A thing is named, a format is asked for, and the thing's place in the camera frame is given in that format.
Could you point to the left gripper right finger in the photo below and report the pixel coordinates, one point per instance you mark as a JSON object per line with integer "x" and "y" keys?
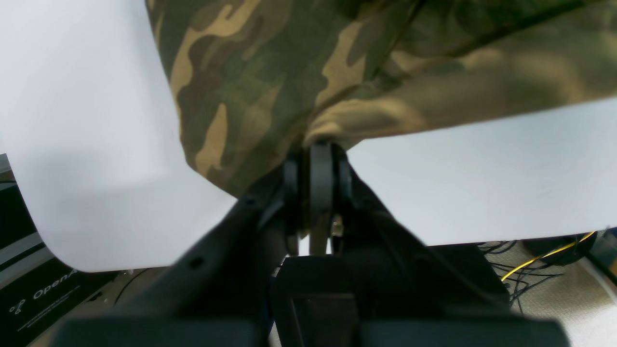
{"x": 407, "y": 295}

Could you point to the camouflage t-shirt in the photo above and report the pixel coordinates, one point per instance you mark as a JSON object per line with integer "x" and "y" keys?
{"x": 252, "y": 78}

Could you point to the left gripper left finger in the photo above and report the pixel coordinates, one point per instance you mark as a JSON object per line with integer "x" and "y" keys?
{"x": 214, "y": 295}

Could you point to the black equipment box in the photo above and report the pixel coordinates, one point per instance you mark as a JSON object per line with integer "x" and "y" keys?
{"x": 36, "y": 288}

